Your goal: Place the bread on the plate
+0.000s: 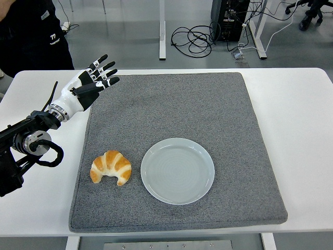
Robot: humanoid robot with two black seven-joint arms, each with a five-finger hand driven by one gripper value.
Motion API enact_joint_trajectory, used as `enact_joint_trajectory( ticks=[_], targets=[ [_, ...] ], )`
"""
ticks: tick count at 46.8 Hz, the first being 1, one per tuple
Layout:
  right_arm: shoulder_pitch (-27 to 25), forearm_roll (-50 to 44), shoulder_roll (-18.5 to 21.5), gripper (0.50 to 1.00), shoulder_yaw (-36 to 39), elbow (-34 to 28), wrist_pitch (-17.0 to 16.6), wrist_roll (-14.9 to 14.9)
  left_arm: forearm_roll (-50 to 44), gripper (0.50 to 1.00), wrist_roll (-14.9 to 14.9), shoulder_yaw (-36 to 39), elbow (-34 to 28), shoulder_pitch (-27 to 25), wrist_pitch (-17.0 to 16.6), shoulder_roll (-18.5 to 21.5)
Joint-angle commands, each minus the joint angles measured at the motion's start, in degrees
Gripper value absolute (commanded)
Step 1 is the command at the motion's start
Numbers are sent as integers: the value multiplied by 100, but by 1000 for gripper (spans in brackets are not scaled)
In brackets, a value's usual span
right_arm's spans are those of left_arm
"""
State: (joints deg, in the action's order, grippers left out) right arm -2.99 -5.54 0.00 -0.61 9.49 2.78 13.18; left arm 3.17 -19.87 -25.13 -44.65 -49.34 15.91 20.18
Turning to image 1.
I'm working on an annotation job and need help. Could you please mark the grey metal plate with screws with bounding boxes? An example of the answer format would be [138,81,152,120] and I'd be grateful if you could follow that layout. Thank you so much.
[103,240,233,250]

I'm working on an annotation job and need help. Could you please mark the grey fabric mat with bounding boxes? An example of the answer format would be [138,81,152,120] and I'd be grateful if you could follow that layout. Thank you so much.
[68,72,288,233]

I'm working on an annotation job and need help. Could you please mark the white desk leg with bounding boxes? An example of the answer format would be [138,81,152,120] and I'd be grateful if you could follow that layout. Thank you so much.
[248,0,268,60]
[158,0,167,61]

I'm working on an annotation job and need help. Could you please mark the white floor cable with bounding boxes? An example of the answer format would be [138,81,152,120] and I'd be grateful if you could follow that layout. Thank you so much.
[237,0,300,53]

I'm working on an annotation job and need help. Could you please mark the black office chair base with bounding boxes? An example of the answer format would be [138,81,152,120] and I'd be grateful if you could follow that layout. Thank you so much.
[284,0,333,31]

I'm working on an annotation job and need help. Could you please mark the golden croissant bread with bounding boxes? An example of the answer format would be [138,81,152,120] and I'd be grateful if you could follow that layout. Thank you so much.
[89,150,132,186]

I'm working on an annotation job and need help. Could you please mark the white table leg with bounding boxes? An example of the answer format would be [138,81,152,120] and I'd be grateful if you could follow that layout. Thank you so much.
[261,232,277,250]
[65,235,81,250]

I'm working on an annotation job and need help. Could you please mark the black computer tower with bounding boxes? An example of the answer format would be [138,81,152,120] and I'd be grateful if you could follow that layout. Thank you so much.
[210,0,251,43]

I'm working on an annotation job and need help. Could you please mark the pale grey round plate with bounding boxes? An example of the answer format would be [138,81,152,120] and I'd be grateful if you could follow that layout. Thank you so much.
[140,137,215,206]

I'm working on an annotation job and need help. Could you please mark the black coiled floor cable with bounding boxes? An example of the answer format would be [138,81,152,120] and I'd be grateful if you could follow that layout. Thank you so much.
[170,24,216,58]

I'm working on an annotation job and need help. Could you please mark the grey floor socket box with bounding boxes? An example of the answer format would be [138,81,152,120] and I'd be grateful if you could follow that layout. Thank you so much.
[230,51,249,63]

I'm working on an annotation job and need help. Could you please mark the person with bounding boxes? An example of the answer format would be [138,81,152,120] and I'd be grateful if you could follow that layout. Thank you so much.
[0,0,75,79]

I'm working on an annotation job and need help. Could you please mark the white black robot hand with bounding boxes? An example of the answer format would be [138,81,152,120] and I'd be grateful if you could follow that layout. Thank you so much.
[53,54,121,117]

